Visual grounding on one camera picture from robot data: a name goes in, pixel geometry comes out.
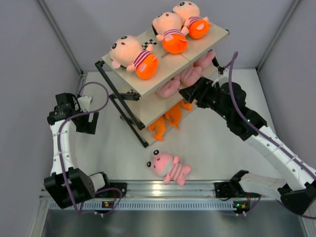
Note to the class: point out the boy doll orange shorts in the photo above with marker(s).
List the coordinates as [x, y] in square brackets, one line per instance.
[170, 32]

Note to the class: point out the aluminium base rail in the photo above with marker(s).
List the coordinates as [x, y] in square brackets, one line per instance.
[172, 188]

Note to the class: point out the orange shark plush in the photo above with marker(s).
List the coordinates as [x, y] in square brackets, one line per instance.
[159, 126]
[187, 106]

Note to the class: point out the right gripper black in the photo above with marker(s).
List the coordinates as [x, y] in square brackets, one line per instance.
[199, 91]

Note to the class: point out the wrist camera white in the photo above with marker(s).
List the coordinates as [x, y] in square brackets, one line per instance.
[222, 78]
[84, 103]

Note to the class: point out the pink striped frog plush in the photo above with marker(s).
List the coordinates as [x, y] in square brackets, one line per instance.
[205, 61]
[190, 75]
[169, 88]
[168, 167]

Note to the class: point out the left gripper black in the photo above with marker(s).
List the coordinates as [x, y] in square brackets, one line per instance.
[88, 127]

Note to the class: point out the boy doll on shelf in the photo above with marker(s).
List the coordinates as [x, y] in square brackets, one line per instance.
[189, 13]

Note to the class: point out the pink striped frog plush front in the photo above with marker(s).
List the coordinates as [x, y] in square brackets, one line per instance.
[168, 167]

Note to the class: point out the beige three-tier shelf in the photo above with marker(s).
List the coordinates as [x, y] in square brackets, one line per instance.
[137, 102]

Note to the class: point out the orange shark plush under shelf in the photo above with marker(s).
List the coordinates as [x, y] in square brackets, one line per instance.
[159, 126]

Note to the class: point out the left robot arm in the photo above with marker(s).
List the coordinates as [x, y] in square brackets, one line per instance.
[67, 184]

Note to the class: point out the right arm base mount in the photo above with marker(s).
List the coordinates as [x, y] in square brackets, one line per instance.
[227, 190]

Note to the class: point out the pink striped frog plush back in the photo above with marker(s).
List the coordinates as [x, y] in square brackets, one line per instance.
[190, 75]

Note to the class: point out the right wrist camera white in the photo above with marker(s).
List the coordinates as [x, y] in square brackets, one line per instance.
[222, 78]

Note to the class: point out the slotted cable duct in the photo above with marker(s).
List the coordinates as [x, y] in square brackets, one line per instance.
[157, 205]

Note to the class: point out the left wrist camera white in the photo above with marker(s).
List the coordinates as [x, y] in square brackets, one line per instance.
[84, 103]

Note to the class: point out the black-haired boy doll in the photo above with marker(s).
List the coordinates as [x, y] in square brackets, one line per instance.
[128, 52]

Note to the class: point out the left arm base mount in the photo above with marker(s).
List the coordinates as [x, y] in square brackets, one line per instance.
[111, 190]

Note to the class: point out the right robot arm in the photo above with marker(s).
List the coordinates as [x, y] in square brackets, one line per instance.
[296, 189]

